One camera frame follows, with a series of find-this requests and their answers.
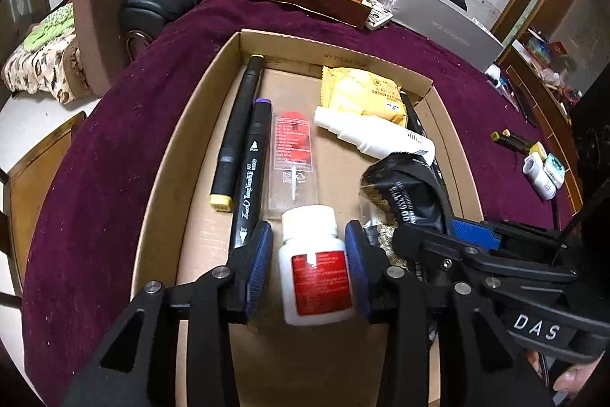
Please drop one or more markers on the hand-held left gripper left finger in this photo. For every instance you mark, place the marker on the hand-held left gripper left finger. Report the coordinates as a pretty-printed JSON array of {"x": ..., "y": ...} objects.
[{"x": 257, "y": 266}]

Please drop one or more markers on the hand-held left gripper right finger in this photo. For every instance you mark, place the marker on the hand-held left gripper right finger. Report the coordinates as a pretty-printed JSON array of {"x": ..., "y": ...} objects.
[{"x": 358, "y": 268}]

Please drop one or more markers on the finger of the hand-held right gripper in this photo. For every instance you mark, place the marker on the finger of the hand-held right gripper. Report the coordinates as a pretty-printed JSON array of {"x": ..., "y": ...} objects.
[
  {"x": 429, "y": 249},
  {"x": 474, "y": 234}
]

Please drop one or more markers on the white bottle red label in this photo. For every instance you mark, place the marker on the white bottle red label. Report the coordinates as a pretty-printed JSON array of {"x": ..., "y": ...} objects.
[{"x": 314, "y": 264}]

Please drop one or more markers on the black snack packet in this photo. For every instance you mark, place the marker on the black snack packet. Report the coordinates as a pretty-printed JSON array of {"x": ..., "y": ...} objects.
[{"x": 405, "y": 192}]

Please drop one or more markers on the white cylindrical container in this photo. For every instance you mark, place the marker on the white cylindrical container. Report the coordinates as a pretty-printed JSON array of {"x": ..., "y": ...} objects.
[{"x": 536, "y": 178}]

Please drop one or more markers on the cardboard box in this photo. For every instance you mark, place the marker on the cardboard box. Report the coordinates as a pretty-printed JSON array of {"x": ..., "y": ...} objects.
[{"x": 333, "y": 180}]

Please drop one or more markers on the black marker purple cap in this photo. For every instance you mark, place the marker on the black marker purple cap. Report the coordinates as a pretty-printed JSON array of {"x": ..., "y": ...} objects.
[{"x": 252, "y": 168}]

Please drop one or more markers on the black marker olive cap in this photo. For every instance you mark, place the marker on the black marker olive cap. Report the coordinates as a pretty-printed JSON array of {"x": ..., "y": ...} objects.
[{"x": 514, "y": 144}]

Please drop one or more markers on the teal tissue pack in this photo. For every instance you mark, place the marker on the teal tissue pack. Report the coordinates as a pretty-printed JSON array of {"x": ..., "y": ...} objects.
[{"x": 555, "y": 171}]

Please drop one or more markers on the clear plastic case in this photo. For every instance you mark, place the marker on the clear plastic case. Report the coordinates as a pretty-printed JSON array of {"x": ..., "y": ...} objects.
[{"x": 293, "y": 168}]

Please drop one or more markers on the black marker dark cap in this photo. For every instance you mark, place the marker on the black marker dark cap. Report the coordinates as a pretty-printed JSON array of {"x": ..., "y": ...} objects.
[{"x": 522, "y": 140}]

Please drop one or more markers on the white roll yellow rim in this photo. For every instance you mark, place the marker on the white roll yellow rim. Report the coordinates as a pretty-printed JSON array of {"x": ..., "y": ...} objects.
[{"x": 537, "y": 149}]

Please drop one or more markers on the white glue tube red label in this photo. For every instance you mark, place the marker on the white glue tube red label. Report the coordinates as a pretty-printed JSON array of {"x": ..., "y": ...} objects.
[{"x": 376, "y": 137}]

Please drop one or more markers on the black marker yellow cap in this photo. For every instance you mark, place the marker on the black marker yellow cap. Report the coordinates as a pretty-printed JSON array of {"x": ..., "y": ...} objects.
[{"x": 238, "y": 125}]

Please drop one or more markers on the yellow cracker packet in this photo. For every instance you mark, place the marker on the yellow cracker packet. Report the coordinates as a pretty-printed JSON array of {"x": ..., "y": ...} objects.
[{"x": 362, "y": 94}]

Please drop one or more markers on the person's right hand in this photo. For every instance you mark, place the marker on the person's right hand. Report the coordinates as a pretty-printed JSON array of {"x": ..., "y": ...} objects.
[{"x": 574, "y": 381}]

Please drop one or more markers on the black phone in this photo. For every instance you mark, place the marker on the black phone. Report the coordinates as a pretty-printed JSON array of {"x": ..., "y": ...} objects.
[{"x": 526, "y": 109}]

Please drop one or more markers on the wooden sideboard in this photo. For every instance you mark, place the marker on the wooden sideboard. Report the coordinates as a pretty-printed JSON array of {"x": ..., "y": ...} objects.
[{"x": 538, "y": 94}]

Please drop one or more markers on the small white box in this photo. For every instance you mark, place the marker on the small white box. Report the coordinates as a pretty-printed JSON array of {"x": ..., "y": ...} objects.
[{"x": 493, "y": 74}]

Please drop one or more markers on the colourful boxes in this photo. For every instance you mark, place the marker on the colourful boxes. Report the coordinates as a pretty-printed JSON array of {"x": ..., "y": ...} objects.
[{"x": 543, "y": 50}]

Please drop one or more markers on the grey shoe box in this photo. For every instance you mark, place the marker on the grey shoe box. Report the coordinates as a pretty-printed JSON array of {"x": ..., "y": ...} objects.
[{"x": 438, "y": 21}]

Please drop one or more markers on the wooden side table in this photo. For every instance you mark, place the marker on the wooden side table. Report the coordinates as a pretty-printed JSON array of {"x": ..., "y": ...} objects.
[{"x": 47, "y": 178}]

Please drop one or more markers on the white remote control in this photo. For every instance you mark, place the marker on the white remote control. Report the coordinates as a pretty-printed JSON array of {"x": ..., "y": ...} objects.
[{"x": 379, "y": 17}]

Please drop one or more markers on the floral blanket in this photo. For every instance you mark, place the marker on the floral blanket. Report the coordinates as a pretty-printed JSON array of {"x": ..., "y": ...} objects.
[{"x": 43, "y": 73}]

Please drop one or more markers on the brown upholstered chair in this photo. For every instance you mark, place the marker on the brown upholstered chair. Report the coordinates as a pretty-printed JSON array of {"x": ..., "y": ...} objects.
[{"x": 114, "y": 6}]

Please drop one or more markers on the green cloth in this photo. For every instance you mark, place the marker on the green cloth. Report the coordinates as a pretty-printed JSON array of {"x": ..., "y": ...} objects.
[{"x": 52, "y": 28}]

